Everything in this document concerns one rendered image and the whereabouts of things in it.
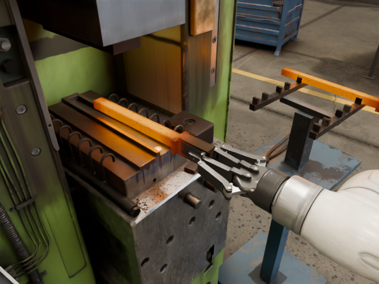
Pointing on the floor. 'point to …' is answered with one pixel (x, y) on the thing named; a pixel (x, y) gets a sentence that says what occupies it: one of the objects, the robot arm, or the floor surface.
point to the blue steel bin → (268, 21)
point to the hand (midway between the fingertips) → (194, 149)
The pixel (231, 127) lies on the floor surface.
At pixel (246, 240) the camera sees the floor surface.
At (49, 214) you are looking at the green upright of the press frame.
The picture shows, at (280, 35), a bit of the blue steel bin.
